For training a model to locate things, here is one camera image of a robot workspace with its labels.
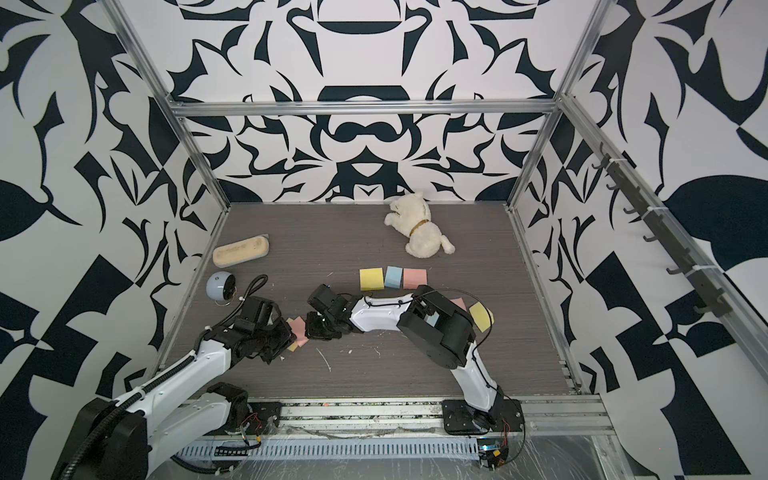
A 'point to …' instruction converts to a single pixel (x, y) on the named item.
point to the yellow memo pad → (371, 279)
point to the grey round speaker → (221, 286)
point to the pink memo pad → (412, 278)
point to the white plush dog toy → (410, 215)
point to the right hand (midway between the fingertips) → (302, 331)
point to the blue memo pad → (393, 277)
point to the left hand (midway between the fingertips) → (297, 330)
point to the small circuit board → (492, 458)
